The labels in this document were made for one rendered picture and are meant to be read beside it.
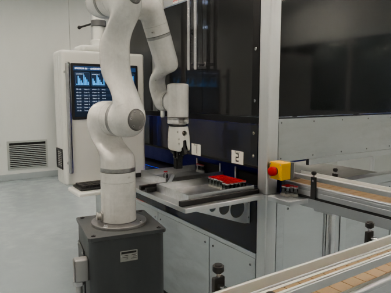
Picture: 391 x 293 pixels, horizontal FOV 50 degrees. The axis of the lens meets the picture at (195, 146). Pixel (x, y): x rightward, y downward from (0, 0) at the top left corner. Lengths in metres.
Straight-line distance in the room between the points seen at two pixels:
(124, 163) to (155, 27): 0.50
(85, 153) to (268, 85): 1.16
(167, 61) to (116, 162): 0.42
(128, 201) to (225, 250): 0.81
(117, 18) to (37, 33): 5.74
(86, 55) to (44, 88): 4.64
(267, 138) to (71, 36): 5.76
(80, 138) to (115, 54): 1.09
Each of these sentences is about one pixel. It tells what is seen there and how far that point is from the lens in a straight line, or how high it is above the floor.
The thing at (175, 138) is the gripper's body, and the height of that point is 1.14.
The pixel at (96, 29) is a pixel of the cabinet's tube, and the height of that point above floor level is 1.68.
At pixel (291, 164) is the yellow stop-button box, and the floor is 1.02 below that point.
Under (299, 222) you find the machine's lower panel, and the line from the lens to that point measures 2.00.
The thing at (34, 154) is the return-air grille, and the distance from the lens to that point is 7.05.
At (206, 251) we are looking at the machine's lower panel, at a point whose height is 0.49.
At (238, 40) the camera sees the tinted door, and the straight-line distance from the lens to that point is 1.93.
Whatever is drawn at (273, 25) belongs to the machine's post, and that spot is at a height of 1.58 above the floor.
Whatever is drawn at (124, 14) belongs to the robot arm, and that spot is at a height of 1.55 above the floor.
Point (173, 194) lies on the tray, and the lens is 1.73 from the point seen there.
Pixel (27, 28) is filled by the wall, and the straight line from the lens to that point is 7.07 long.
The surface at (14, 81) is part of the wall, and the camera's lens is 6.95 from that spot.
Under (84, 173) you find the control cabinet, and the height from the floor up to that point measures 0.86.
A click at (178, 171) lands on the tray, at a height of 0.88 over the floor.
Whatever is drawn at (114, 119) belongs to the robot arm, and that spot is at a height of 1.23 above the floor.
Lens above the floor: 1.30
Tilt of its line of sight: 7 degrees down
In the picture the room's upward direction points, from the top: straight up
